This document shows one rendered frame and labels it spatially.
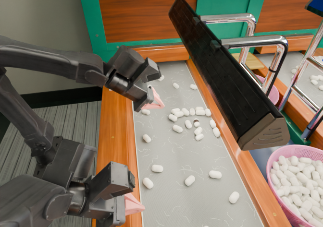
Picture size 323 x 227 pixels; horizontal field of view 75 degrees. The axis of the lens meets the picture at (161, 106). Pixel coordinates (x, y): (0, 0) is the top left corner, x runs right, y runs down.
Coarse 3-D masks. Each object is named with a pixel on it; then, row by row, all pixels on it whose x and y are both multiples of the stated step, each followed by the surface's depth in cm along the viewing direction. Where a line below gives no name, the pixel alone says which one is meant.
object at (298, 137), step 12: (312, 48) 68; (312, 60) 68; (300, 72) 74; (288, 96) 81; (300, 96) 75; (312, 108) 70; (288, 120) 83; (312, 120) 70; (300, 132) 78; (312, 132) 72; (300, 144) 76
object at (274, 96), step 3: (258, 75) 97; (261, 78) 96; (264, 78) 95; (261, 81) 96; (273, 87) 91; (273, 90) 91; (276, 90) 89; (270, 93) 92; (273, 93) 90; (276, 93) 88; (270, 96) 92; (273, 96) 89; (276, 96) 87; (270, 99) 91; (273, 99) 88; (276, 99) 85; (273, 102) 86; (276, 102) 83
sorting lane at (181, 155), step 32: (160, 96) 90; (192, 96) 90; (160, 128) 77; (192, 128) 77; (160, 160) 66; (192, 160) 66; (224, 160) 66; (160, 192) 59; (192, 192) 59; (224, 192) 59; (160, 224) 53; (192, 224) 53; (224, 224) 53; (256, 224) 53
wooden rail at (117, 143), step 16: (112, 96) 86; (112, 112) 79; (128, 112) 81; (112, 128) 73; (128, 128) 74; (112, 144) 68; (128, 144) 68; (112, 160) 64; (128, 160) 64; (128, 224) 50
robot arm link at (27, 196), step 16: (32, 176) 33; (0, 192) 28; (16, 192) 28; (32, 192) 29; (48, 192) 29; (64, 192) 33; (0, 208) 26; (16, 208) 26; (32, 208) 27; (0, 224) 24; (16, 224) 25; (32, 224) 27; (48, 224) 30
